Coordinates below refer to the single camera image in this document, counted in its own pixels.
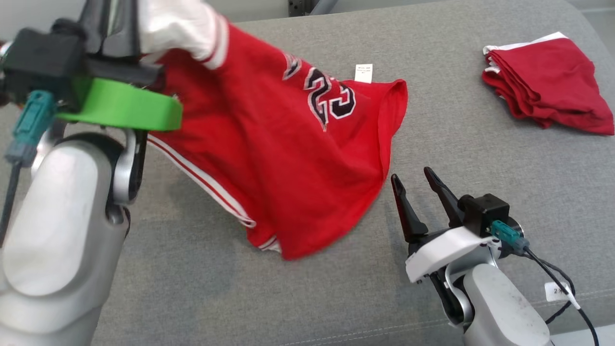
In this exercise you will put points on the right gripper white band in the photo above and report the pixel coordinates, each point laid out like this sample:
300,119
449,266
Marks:
442,250

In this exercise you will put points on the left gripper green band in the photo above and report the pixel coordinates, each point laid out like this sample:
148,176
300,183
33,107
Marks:
125,105

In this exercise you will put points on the red basketball jersey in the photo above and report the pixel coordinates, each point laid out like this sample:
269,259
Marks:
269,144

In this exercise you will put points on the red shorts white trim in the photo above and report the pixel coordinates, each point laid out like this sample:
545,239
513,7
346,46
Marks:
547,81

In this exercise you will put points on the grey fabric sofa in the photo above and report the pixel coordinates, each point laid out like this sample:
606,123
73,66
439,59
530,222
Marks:
480,168

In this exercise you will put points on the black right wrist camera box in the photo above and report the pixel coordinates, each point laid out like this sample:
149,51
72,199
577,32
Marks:
485,211

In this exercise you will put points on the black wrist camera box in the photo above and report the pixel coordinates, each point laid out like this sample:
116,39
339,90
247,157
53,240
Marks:
41,57
485,211

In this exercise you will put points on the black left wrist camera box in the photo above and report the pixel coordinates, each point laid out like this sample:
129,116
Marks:
41,57

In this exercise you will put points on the grey metal frame leg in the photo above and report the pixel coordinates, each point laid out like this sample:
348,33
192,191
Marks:
310,7

